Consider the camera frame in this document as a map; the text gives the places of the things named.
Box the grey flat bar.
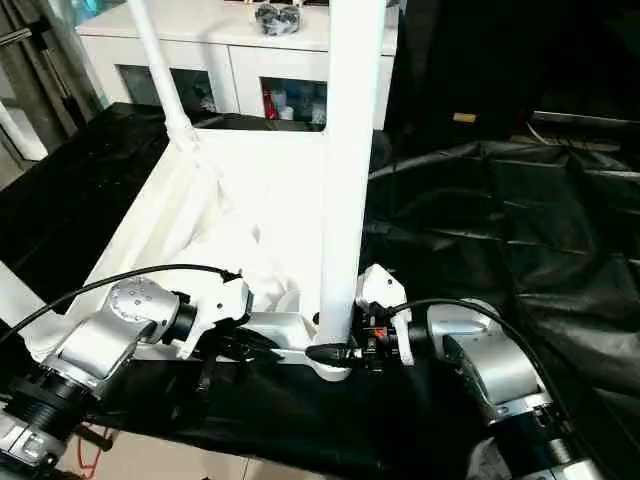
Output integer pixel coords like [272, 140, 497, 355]
[531, 111, 640, 127]

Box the white plastic table leg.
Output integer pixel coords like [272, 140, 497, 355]
[0, 258, 67, 332]
[318, 0, 388, 347]
[126, 0, 197, 145]

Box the white plastic table top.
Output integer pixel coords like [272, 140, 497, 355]
[21, 123, 370, 385]

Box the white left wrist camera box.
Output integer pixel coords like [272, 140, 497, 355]
[176, 271, 255, 362]

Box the white round pipe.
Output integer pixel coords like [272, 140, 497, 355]
[0, 103, 50, 162]

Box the black plastic mat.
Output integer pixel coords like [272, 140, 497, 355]
[0, 101, 640, 480]

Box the clear bag of dark items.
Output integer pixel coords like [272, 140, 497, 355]
[252, 2, 302, 38]

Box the grey brown curtain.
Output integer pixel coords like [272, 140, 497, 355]
[0, 0, 97, 147]

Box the white sideboard cabinet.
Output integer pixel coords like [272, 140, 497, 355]
[76, 0, 402, 132]

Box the grey metal pole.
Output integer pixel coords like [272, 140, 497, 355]
[0, 21, 47, 47]

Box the red floor cable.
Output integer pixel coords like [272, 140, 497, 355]
[73, 428, 110, 472]

